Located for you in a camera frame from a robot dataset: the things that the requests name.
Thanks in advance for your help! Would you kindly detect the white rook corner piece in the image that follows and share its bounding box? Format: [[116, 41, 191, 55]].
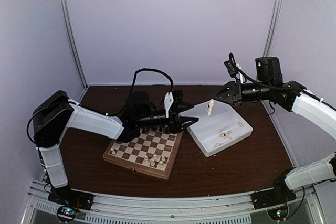
[[110, 149, 116, 156]]

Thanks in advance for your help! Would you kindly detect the white tall piece carried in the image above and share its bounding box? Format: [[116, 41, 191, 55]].
[[206, 99, 214, 116]]

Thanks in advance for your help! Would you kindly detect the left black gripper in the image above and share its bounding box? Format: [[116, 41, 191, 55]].
[[136, 101, 199, 134]]

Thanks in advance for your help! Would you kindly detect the pile of white chess pieces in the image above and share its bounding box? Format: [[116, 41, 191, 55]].
[[214, 128, 233, 148]]

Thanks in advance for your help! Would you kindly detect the white plastic tray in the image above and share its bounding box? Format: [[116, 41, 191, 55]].
[[180, 100, 253, 157]]

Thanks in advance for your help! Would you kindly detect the wooden chess board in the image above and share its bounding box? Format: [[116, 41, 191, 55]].
[[103, 126, 183, 180]]

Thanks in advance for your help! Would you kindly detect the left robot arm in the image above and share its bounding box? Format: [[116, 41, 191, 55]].
[[26, 90, 199, 205]]

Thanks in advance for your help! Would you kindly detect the front aluminium rail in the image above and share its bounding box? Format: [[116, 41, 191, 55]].
[[23, 179, 321, 224]]

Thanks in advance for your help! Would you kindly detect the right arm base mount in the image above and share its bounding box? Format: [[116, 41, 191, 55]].
[[251, 169, 296, 209]]

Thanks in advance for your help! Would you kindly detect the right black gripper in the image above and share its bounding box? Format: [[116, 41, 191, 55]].
[[210, 79, 272, 106]]

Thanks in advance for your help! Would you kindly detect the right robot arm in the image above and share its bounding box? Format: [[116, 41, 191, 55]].
[[213, 53, 335, 204]]

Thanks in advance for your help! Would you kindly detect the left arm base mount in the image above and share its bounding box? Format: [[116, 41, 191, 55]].
[[48, 183, 94, 210]]

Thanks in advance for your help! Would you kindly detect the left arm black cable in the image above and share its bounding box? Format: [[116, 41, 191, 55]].
[[104, 68, 174, 117]]

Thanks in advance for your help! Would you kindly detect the right aluminium frame post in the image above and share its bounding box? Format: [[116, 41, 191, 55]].
[[253, 0, 287, 89]]

